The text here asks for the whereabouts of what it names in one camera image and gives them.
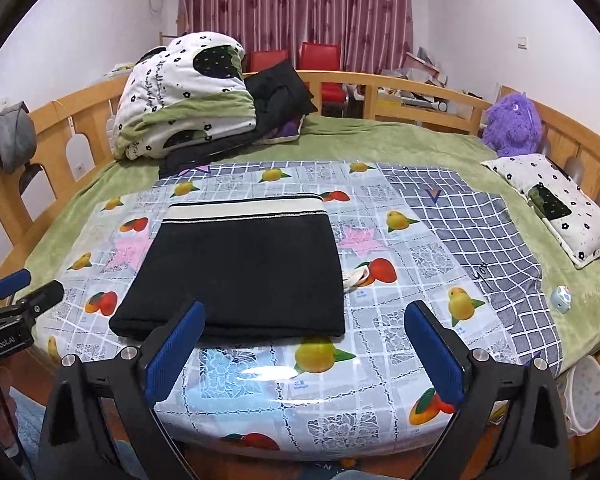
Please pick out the fruit print plastic tablecloth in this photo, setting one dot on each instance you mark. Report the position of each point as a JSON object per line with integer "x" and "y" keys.
{"x": 380, "y": 320}

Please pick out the folded white green quilt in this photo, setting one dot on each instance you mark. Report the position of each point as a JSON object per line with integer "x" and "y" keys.
{"x": 180, "y": 85}

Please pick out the white wall socket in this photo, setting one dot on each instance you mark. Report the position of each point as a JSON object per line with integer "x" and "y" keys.
{"x": 80, "y": 166}

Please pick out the white dotted plastic basin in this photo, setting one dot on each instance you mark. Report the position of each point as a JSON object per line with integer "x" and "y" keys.
{"x": 585, "y": 395}

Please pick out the grey garment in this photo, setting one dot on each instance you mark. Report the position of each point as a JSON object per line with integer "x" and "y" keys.
{"x": 10, "y": 135}

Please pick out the red chair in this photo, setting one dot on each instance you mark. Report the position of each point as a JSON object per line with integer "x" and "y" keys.
{"x": 320, "y": 55}
{"x": 267, "y": 60}

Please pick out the black pants with white waistband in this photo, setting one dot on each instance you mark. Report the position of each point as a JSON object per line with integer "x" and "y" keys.
{"x": 240, "y": 270}

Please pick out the purple plush toy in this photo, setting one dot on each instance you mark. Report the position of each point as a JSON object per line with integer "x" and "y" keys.
{"x": 512, "y": 120}

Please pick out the grey plaid cloth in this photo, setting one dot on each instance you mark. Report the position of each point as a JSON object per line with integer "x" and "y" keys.
{"x": 480, "y": 230}

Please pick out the red patterned curtain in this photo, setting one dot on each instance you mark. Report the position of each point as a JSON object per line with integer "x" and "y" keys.
{"x": 290, "y": 5}

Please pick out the pile of black clothes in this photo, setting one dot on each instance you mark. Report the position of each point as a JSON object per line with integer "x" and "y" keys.
{"x": 280, "y": 90}

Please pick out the wooden bed frame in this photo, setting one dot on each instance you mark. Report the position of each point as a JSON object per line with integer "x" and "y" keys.
{"x": 55, "y": 120}

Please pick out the pile of papers and boxes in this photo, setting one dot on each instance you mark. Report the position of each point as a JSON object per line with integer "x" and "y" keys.
{"x": 420, "y": 80}

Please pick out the white wall switch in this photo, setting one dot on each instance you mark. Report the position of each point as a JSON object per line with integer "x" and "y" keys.
{"x": 523, "y": 43}

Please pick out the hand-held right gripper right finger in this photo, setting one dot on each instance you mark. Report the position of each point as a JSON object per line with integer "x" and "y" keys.
{"x": 437, "y": 355}

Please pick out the small white blue toy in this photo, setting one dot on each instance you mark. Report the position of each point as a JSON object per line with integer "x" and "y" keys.
{"x": 561, "y": 299}

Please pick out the green bed sheet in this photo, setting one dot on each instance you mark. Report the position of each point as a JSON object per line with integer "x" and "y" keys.
{"x": 380, "y": 140}

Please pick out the purple white cloth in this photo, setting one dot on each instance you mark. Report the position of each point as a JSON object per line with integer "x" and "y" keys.
{"x": 290, "y": 129}

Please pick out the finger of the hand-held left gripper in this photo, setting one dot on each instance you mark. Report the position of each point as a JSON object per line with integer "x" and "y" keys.
{"x": 37, "y": 300}
{"x": 12, "y": 281}

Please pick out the white flower print pillow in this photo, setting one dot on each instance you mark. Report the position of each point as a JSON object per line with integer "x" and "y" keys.
{"x": 580, "y": 220}

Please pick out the person's leg in jeans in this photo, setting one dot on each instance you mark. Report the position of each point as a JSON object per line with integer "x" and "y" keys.
{"x": 27, "y": 425}

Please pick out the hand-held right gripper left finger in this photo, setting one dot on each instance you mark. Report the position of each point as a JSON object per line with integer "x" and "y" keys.
{"x": 175, "y": 355}

